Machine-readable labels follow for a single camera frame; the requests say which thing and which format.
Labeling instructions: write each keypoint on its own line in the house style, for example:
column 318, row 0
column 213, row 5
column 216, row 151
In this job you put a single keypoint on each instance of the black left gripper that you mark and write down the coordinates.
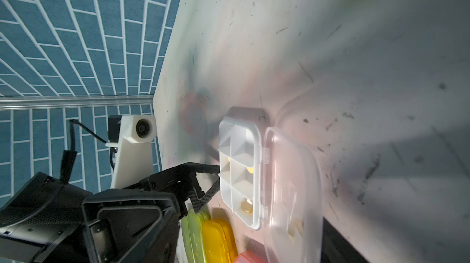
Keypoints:
column 141, row 224

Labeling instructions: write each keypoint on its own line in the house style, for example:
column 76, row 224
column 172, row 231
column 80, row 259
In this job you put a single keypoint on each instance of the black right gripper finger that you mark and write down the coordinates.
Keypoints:
column 336, row 249

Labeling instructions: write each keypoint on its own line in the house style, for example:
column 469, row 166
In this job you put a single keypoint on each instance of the green pillbox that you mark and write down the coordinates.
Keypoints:
column 191, row 226

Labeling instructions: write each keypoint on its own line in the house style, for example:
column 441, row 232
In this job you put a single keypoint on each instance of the orange pillbox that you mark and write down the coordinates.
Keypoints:
column 219, row 241

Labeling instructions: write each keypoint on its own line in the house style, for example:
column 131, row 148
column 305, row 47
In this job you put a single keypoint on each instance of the pink pillbox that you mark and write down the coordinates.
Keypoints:
column 248, row 257

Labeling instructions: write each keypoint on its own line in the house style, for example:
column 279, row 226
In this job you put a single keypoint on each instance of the clear pillbox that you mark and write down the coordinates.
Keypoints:
column 272, row 183

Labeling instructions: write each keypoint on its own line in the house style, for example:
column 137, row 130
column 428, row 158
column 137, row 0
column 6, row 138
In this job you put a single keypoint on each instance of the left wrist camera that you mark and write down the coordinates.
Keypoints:
column 132, row 137

